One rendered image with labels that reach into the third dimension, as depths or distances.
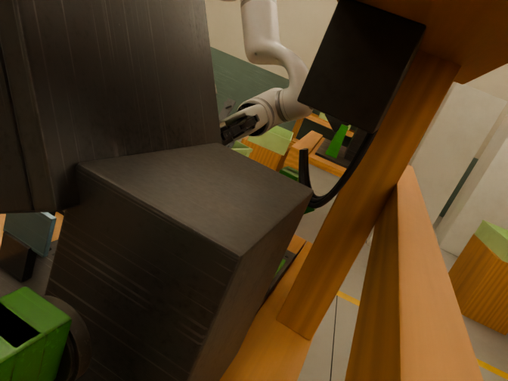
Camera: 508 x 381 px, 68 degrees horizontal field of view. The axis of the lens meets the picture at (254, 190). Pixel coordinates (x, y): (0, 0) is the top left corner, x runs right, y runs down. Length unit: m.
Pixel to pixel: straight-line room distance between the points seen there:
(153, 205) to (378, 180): 0.51
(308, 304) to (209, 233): 0.56
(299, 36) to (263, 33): 6.87
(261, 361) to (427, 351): 0.57
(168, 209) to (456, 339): 0.24
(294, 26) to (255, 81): 1.24
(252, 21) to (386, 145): 0.45
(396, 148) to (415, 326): 0.52
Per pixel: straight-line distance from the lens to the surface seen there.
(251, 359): 0.78
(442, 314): 0.31
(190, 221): 0.33
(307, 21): 7.85
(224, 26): 8.20
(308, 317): 0.87
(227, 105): 1.92
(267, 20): 0.98
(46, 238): 0.70
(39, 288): 0.76
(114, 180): 0.36
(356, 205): 0.77
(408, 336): 0.25
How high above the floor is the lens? 1.38
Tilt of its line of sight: 18 degrees down
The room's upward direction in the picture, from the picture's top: 23 degrees clockwise
